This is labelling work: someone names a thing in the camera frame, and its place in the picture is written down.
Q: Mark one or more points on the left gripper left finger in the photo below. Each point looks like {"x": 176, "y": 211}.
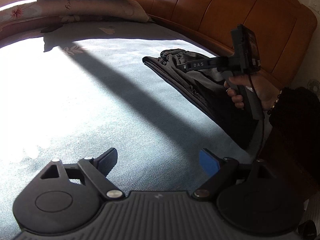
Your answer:
{"x": 106, "y": 161}

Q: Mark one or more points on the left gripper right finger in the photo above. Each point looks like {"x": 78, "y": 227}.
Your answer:
{"x": 209, "y": 162}

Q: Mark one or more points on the black track pants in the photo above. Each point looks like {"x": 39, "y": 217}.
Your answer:
{"x": 205, "y": 89}

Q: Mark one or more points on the black right sleeve forearm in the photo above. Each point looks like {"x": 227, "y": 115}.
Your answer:
{"x": 291, "y": 151}

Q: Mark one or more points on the person's hand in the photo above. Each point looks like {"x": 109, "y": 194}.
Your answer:
{"x": 266, "y": 92}

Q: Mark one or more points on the gripper display screen unit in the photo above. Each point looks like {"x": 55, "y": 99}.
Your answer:
{"x": 248, "y": 51}

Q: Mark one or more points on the wooden headboard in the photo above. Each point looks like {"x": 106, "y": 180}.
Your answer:
{"x": 283, "y": 28}

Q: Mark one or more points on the blue floral bed sheet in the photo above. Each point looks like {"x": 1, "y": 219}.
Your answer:
{"x": 83, "y": 88}

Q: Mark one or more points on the small white desk fan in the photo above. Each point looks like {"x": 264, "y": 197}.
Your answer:
{"x": 314, "y": 86}

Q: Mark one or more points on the pink floral quilt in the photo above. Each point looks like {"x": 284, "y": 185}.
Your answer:
{"x": 27, "y": 10}

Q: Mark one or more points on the beige floral pillow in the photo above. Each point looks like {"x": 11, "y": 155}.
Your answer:
{"x": 126, "y": 9}

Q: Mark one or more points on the white wall switch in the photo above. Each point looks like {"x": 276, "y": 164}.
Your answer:
{"x": 314, "y": 6}

